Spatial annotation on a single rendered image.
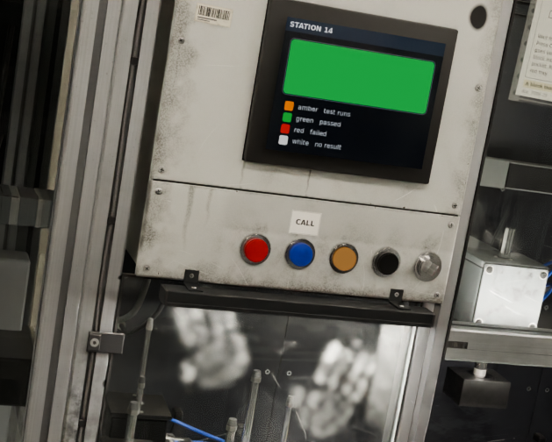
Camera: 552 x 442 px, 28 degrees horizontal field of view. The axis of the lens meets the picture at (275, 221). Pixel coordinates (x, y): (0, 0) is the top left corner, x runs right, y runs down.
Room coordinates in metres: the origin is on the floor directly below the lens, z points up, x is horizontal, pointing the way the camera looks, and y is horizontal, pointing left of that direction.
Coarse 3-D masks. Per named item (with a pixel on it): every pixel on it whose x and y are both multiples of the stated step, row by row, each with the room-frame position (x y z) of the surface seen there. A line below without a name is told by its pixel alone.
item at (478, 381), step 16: (448, 368) 1.73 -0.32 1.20; (464, 368) 1.73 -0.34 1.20; (480, 368) 1.71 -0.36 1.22; (448, 384) 1.72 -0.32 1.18; (464, 384) 1.67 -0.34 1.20; (480, 384) 1.68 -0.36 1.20; (496, 384) 1.69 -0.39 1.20; (464, 400) 1.68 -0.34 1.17; (480, 400) 1.69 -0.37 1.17; (496, 400) 1.69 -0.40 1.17
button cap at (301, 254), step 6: (294, 246) 1.36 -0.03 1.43; (300, 246) 1.36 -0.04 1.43; (306, 246) 1.37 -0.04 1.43; (294, 252) 1.36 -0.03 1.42; (300, 252) 1.36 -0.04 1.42; (306, 252) 1.37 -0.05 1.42; (294, 258) 1.36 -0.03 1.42; (300, 258) 1.36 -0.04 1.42; (306, 258) 1.37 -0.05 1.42; (294, 264) 1.36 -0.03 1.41; (300, 264) 1.36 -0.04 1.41; (306, 264) 1.37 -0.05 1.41
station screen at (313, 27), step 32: (288, 32) 1.33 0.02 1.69; (320, 32) 1.34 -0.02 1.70; (352, 32) 1.36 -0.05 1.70; (288, 64) 1.33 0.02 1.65; (288, 96) 1.33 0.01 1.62; (288, 128) 1.34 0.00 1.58; (320, 128) 1.35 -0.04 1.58; (352, 128) 1.36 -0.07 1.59; (384, 128) 1.38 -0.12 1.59; (416, 128) 1.39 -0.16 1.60; (384, 160) 1.38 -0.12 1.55; (416, 160) 1.39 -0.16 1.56
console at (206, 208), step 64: (192, 0) 1.32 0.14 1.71; (256, 0) 1.34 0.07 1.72; (320, 0) 1.37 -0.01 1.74; (384, 0) 1.39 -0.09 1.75; (448, 0) 1.42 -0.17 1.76; (192, 64) 1.32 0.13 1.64; (256, 64) 1.34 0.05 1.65; (448, 64) 1.41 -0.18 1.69; (192, 128) 1.32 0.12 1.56; (256, 128) 1.34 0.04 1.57; (448, 128) 1.43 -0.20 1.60; (192, 192) 1.33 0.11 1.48; (256, 192) 1.35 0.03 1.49; (320, 192) 1.38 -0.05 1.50; (384, 192) 1.41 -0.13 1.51; (448, 192) 1.43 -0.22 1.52; (192, 256) 1.33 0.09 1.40; (256, 256) 1.35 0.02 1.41; (320, 256) 1.38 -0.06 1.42; (384, 256) 1.40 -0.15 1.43; (448, 256) 1.44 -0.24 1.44
